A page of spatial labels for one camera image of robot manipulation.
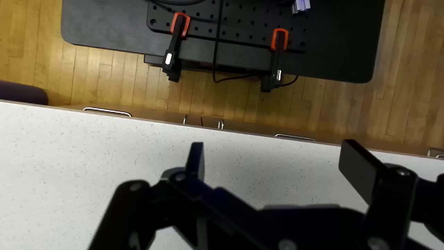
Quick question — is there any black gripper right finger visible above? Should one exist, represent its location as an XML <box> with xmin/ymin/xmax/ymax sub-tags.
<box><xmin>337</xmin><ymin>137</ymin><xmax>444</xmax><ymax>250</ymax></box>

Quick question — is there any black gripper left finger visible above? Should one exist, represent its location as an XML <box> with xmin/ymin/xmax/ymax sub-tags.
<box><xmin>88</xmin><ymin>140</ymin><xmax>261</xmax><ymax>250</ymax></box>

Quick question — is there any orange black bar clamp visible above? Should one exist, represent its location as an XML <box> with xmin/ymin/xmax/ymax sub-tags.
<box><xmin>260</xmin><ymin>26</ymin><xmax>292</xmax><ymax>93</ymax></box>
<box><xmin>161</xmin><ymin>11</ymin><xmax>193</xmax><ymax>85</ymax></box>

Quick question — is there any dark purple seat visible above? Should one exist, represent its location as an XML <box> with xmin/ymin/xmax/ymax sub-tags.
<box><xmin>0</xmin><ymin>79</ymin><xmax>50</xmax><ymax>107</ymax></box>

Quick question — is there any white paper tag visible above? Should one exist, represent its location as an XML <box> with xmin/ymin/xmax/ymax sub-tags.
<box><xmin>290</xmin><ymin>0</ymin><xmax>312</xmax><ymax>15</ymax></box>

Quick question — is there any black robot cart platform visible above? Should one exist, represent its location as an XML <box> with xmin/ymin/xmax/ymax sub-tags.
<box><xmin>61</xmin><ymin>0</ymin><xmax>386</xmax><ymax>85</ymax></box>

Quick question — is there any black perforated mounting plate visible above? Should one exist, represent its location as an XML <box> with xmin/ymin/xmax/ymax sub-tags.
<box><xmin>146</xmin><ymin>0</ymin><xmax>312</xmax><ymax>54</ymax></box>

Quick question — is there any silver drawer handle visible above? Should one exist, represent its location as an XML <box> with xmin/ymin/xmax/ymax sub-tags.
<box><xmin>425</xmin><ymin>146</ymin><xmax>444</xmax><ymax>161</ymax></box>
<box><xmin>272</xmin><ymin>132</ymin><xmax>317</xmax><ymax>143</ymax></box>
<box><xmin>82</xmin><ymin>105</ymin><xmax>133</xmax><ymax>118</ymax></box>

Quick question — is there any black cable on cart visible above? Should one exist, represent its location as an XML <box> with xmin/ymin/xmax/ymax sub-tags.
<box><xmin>211</xmin><ymin>0</ymin><xmax>300</xmax><ymax>89</ymax></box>

